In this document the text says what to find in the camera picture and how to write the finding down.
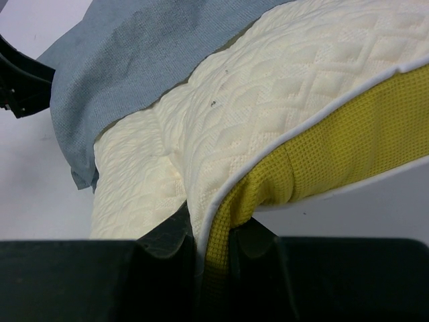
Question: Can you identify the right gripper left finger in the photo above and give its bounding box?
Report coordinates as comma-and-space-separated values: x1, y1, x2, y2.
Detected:
1, 205, 194, 321

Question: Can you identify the cream pillow with yellow band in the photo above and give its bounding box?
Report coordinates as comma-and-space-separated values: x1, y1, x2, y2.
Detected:
91, 1, 428, 299

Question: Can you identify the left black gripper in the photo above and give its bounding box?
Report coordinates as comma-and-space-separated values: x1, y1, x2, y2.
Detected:
1, 38, 55, 118

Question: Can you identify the striped blue beige pillowcase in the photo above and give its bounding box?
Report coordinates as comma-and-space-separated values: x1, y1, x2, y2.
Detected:
39, 0, 279, 189

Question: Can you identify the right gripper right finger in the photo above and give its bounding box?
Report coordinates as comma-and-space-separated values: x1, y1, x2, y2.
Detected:
229, 219, 428, 321

